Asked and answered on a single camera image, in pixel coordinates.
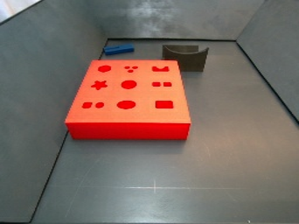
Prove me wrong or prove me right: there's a blue square-circle peg object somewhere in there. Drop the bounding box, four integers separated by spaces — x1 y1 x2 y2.
104 44 134 55

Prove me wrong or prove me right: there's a red shape-sorter fixture block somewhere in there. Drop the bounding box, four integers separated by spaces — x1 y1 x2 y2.
65 60 190 140

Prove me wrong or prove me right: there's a black curved regrasp stand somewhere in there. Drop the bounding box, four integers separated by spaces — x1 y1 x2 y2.
162 45 209 72

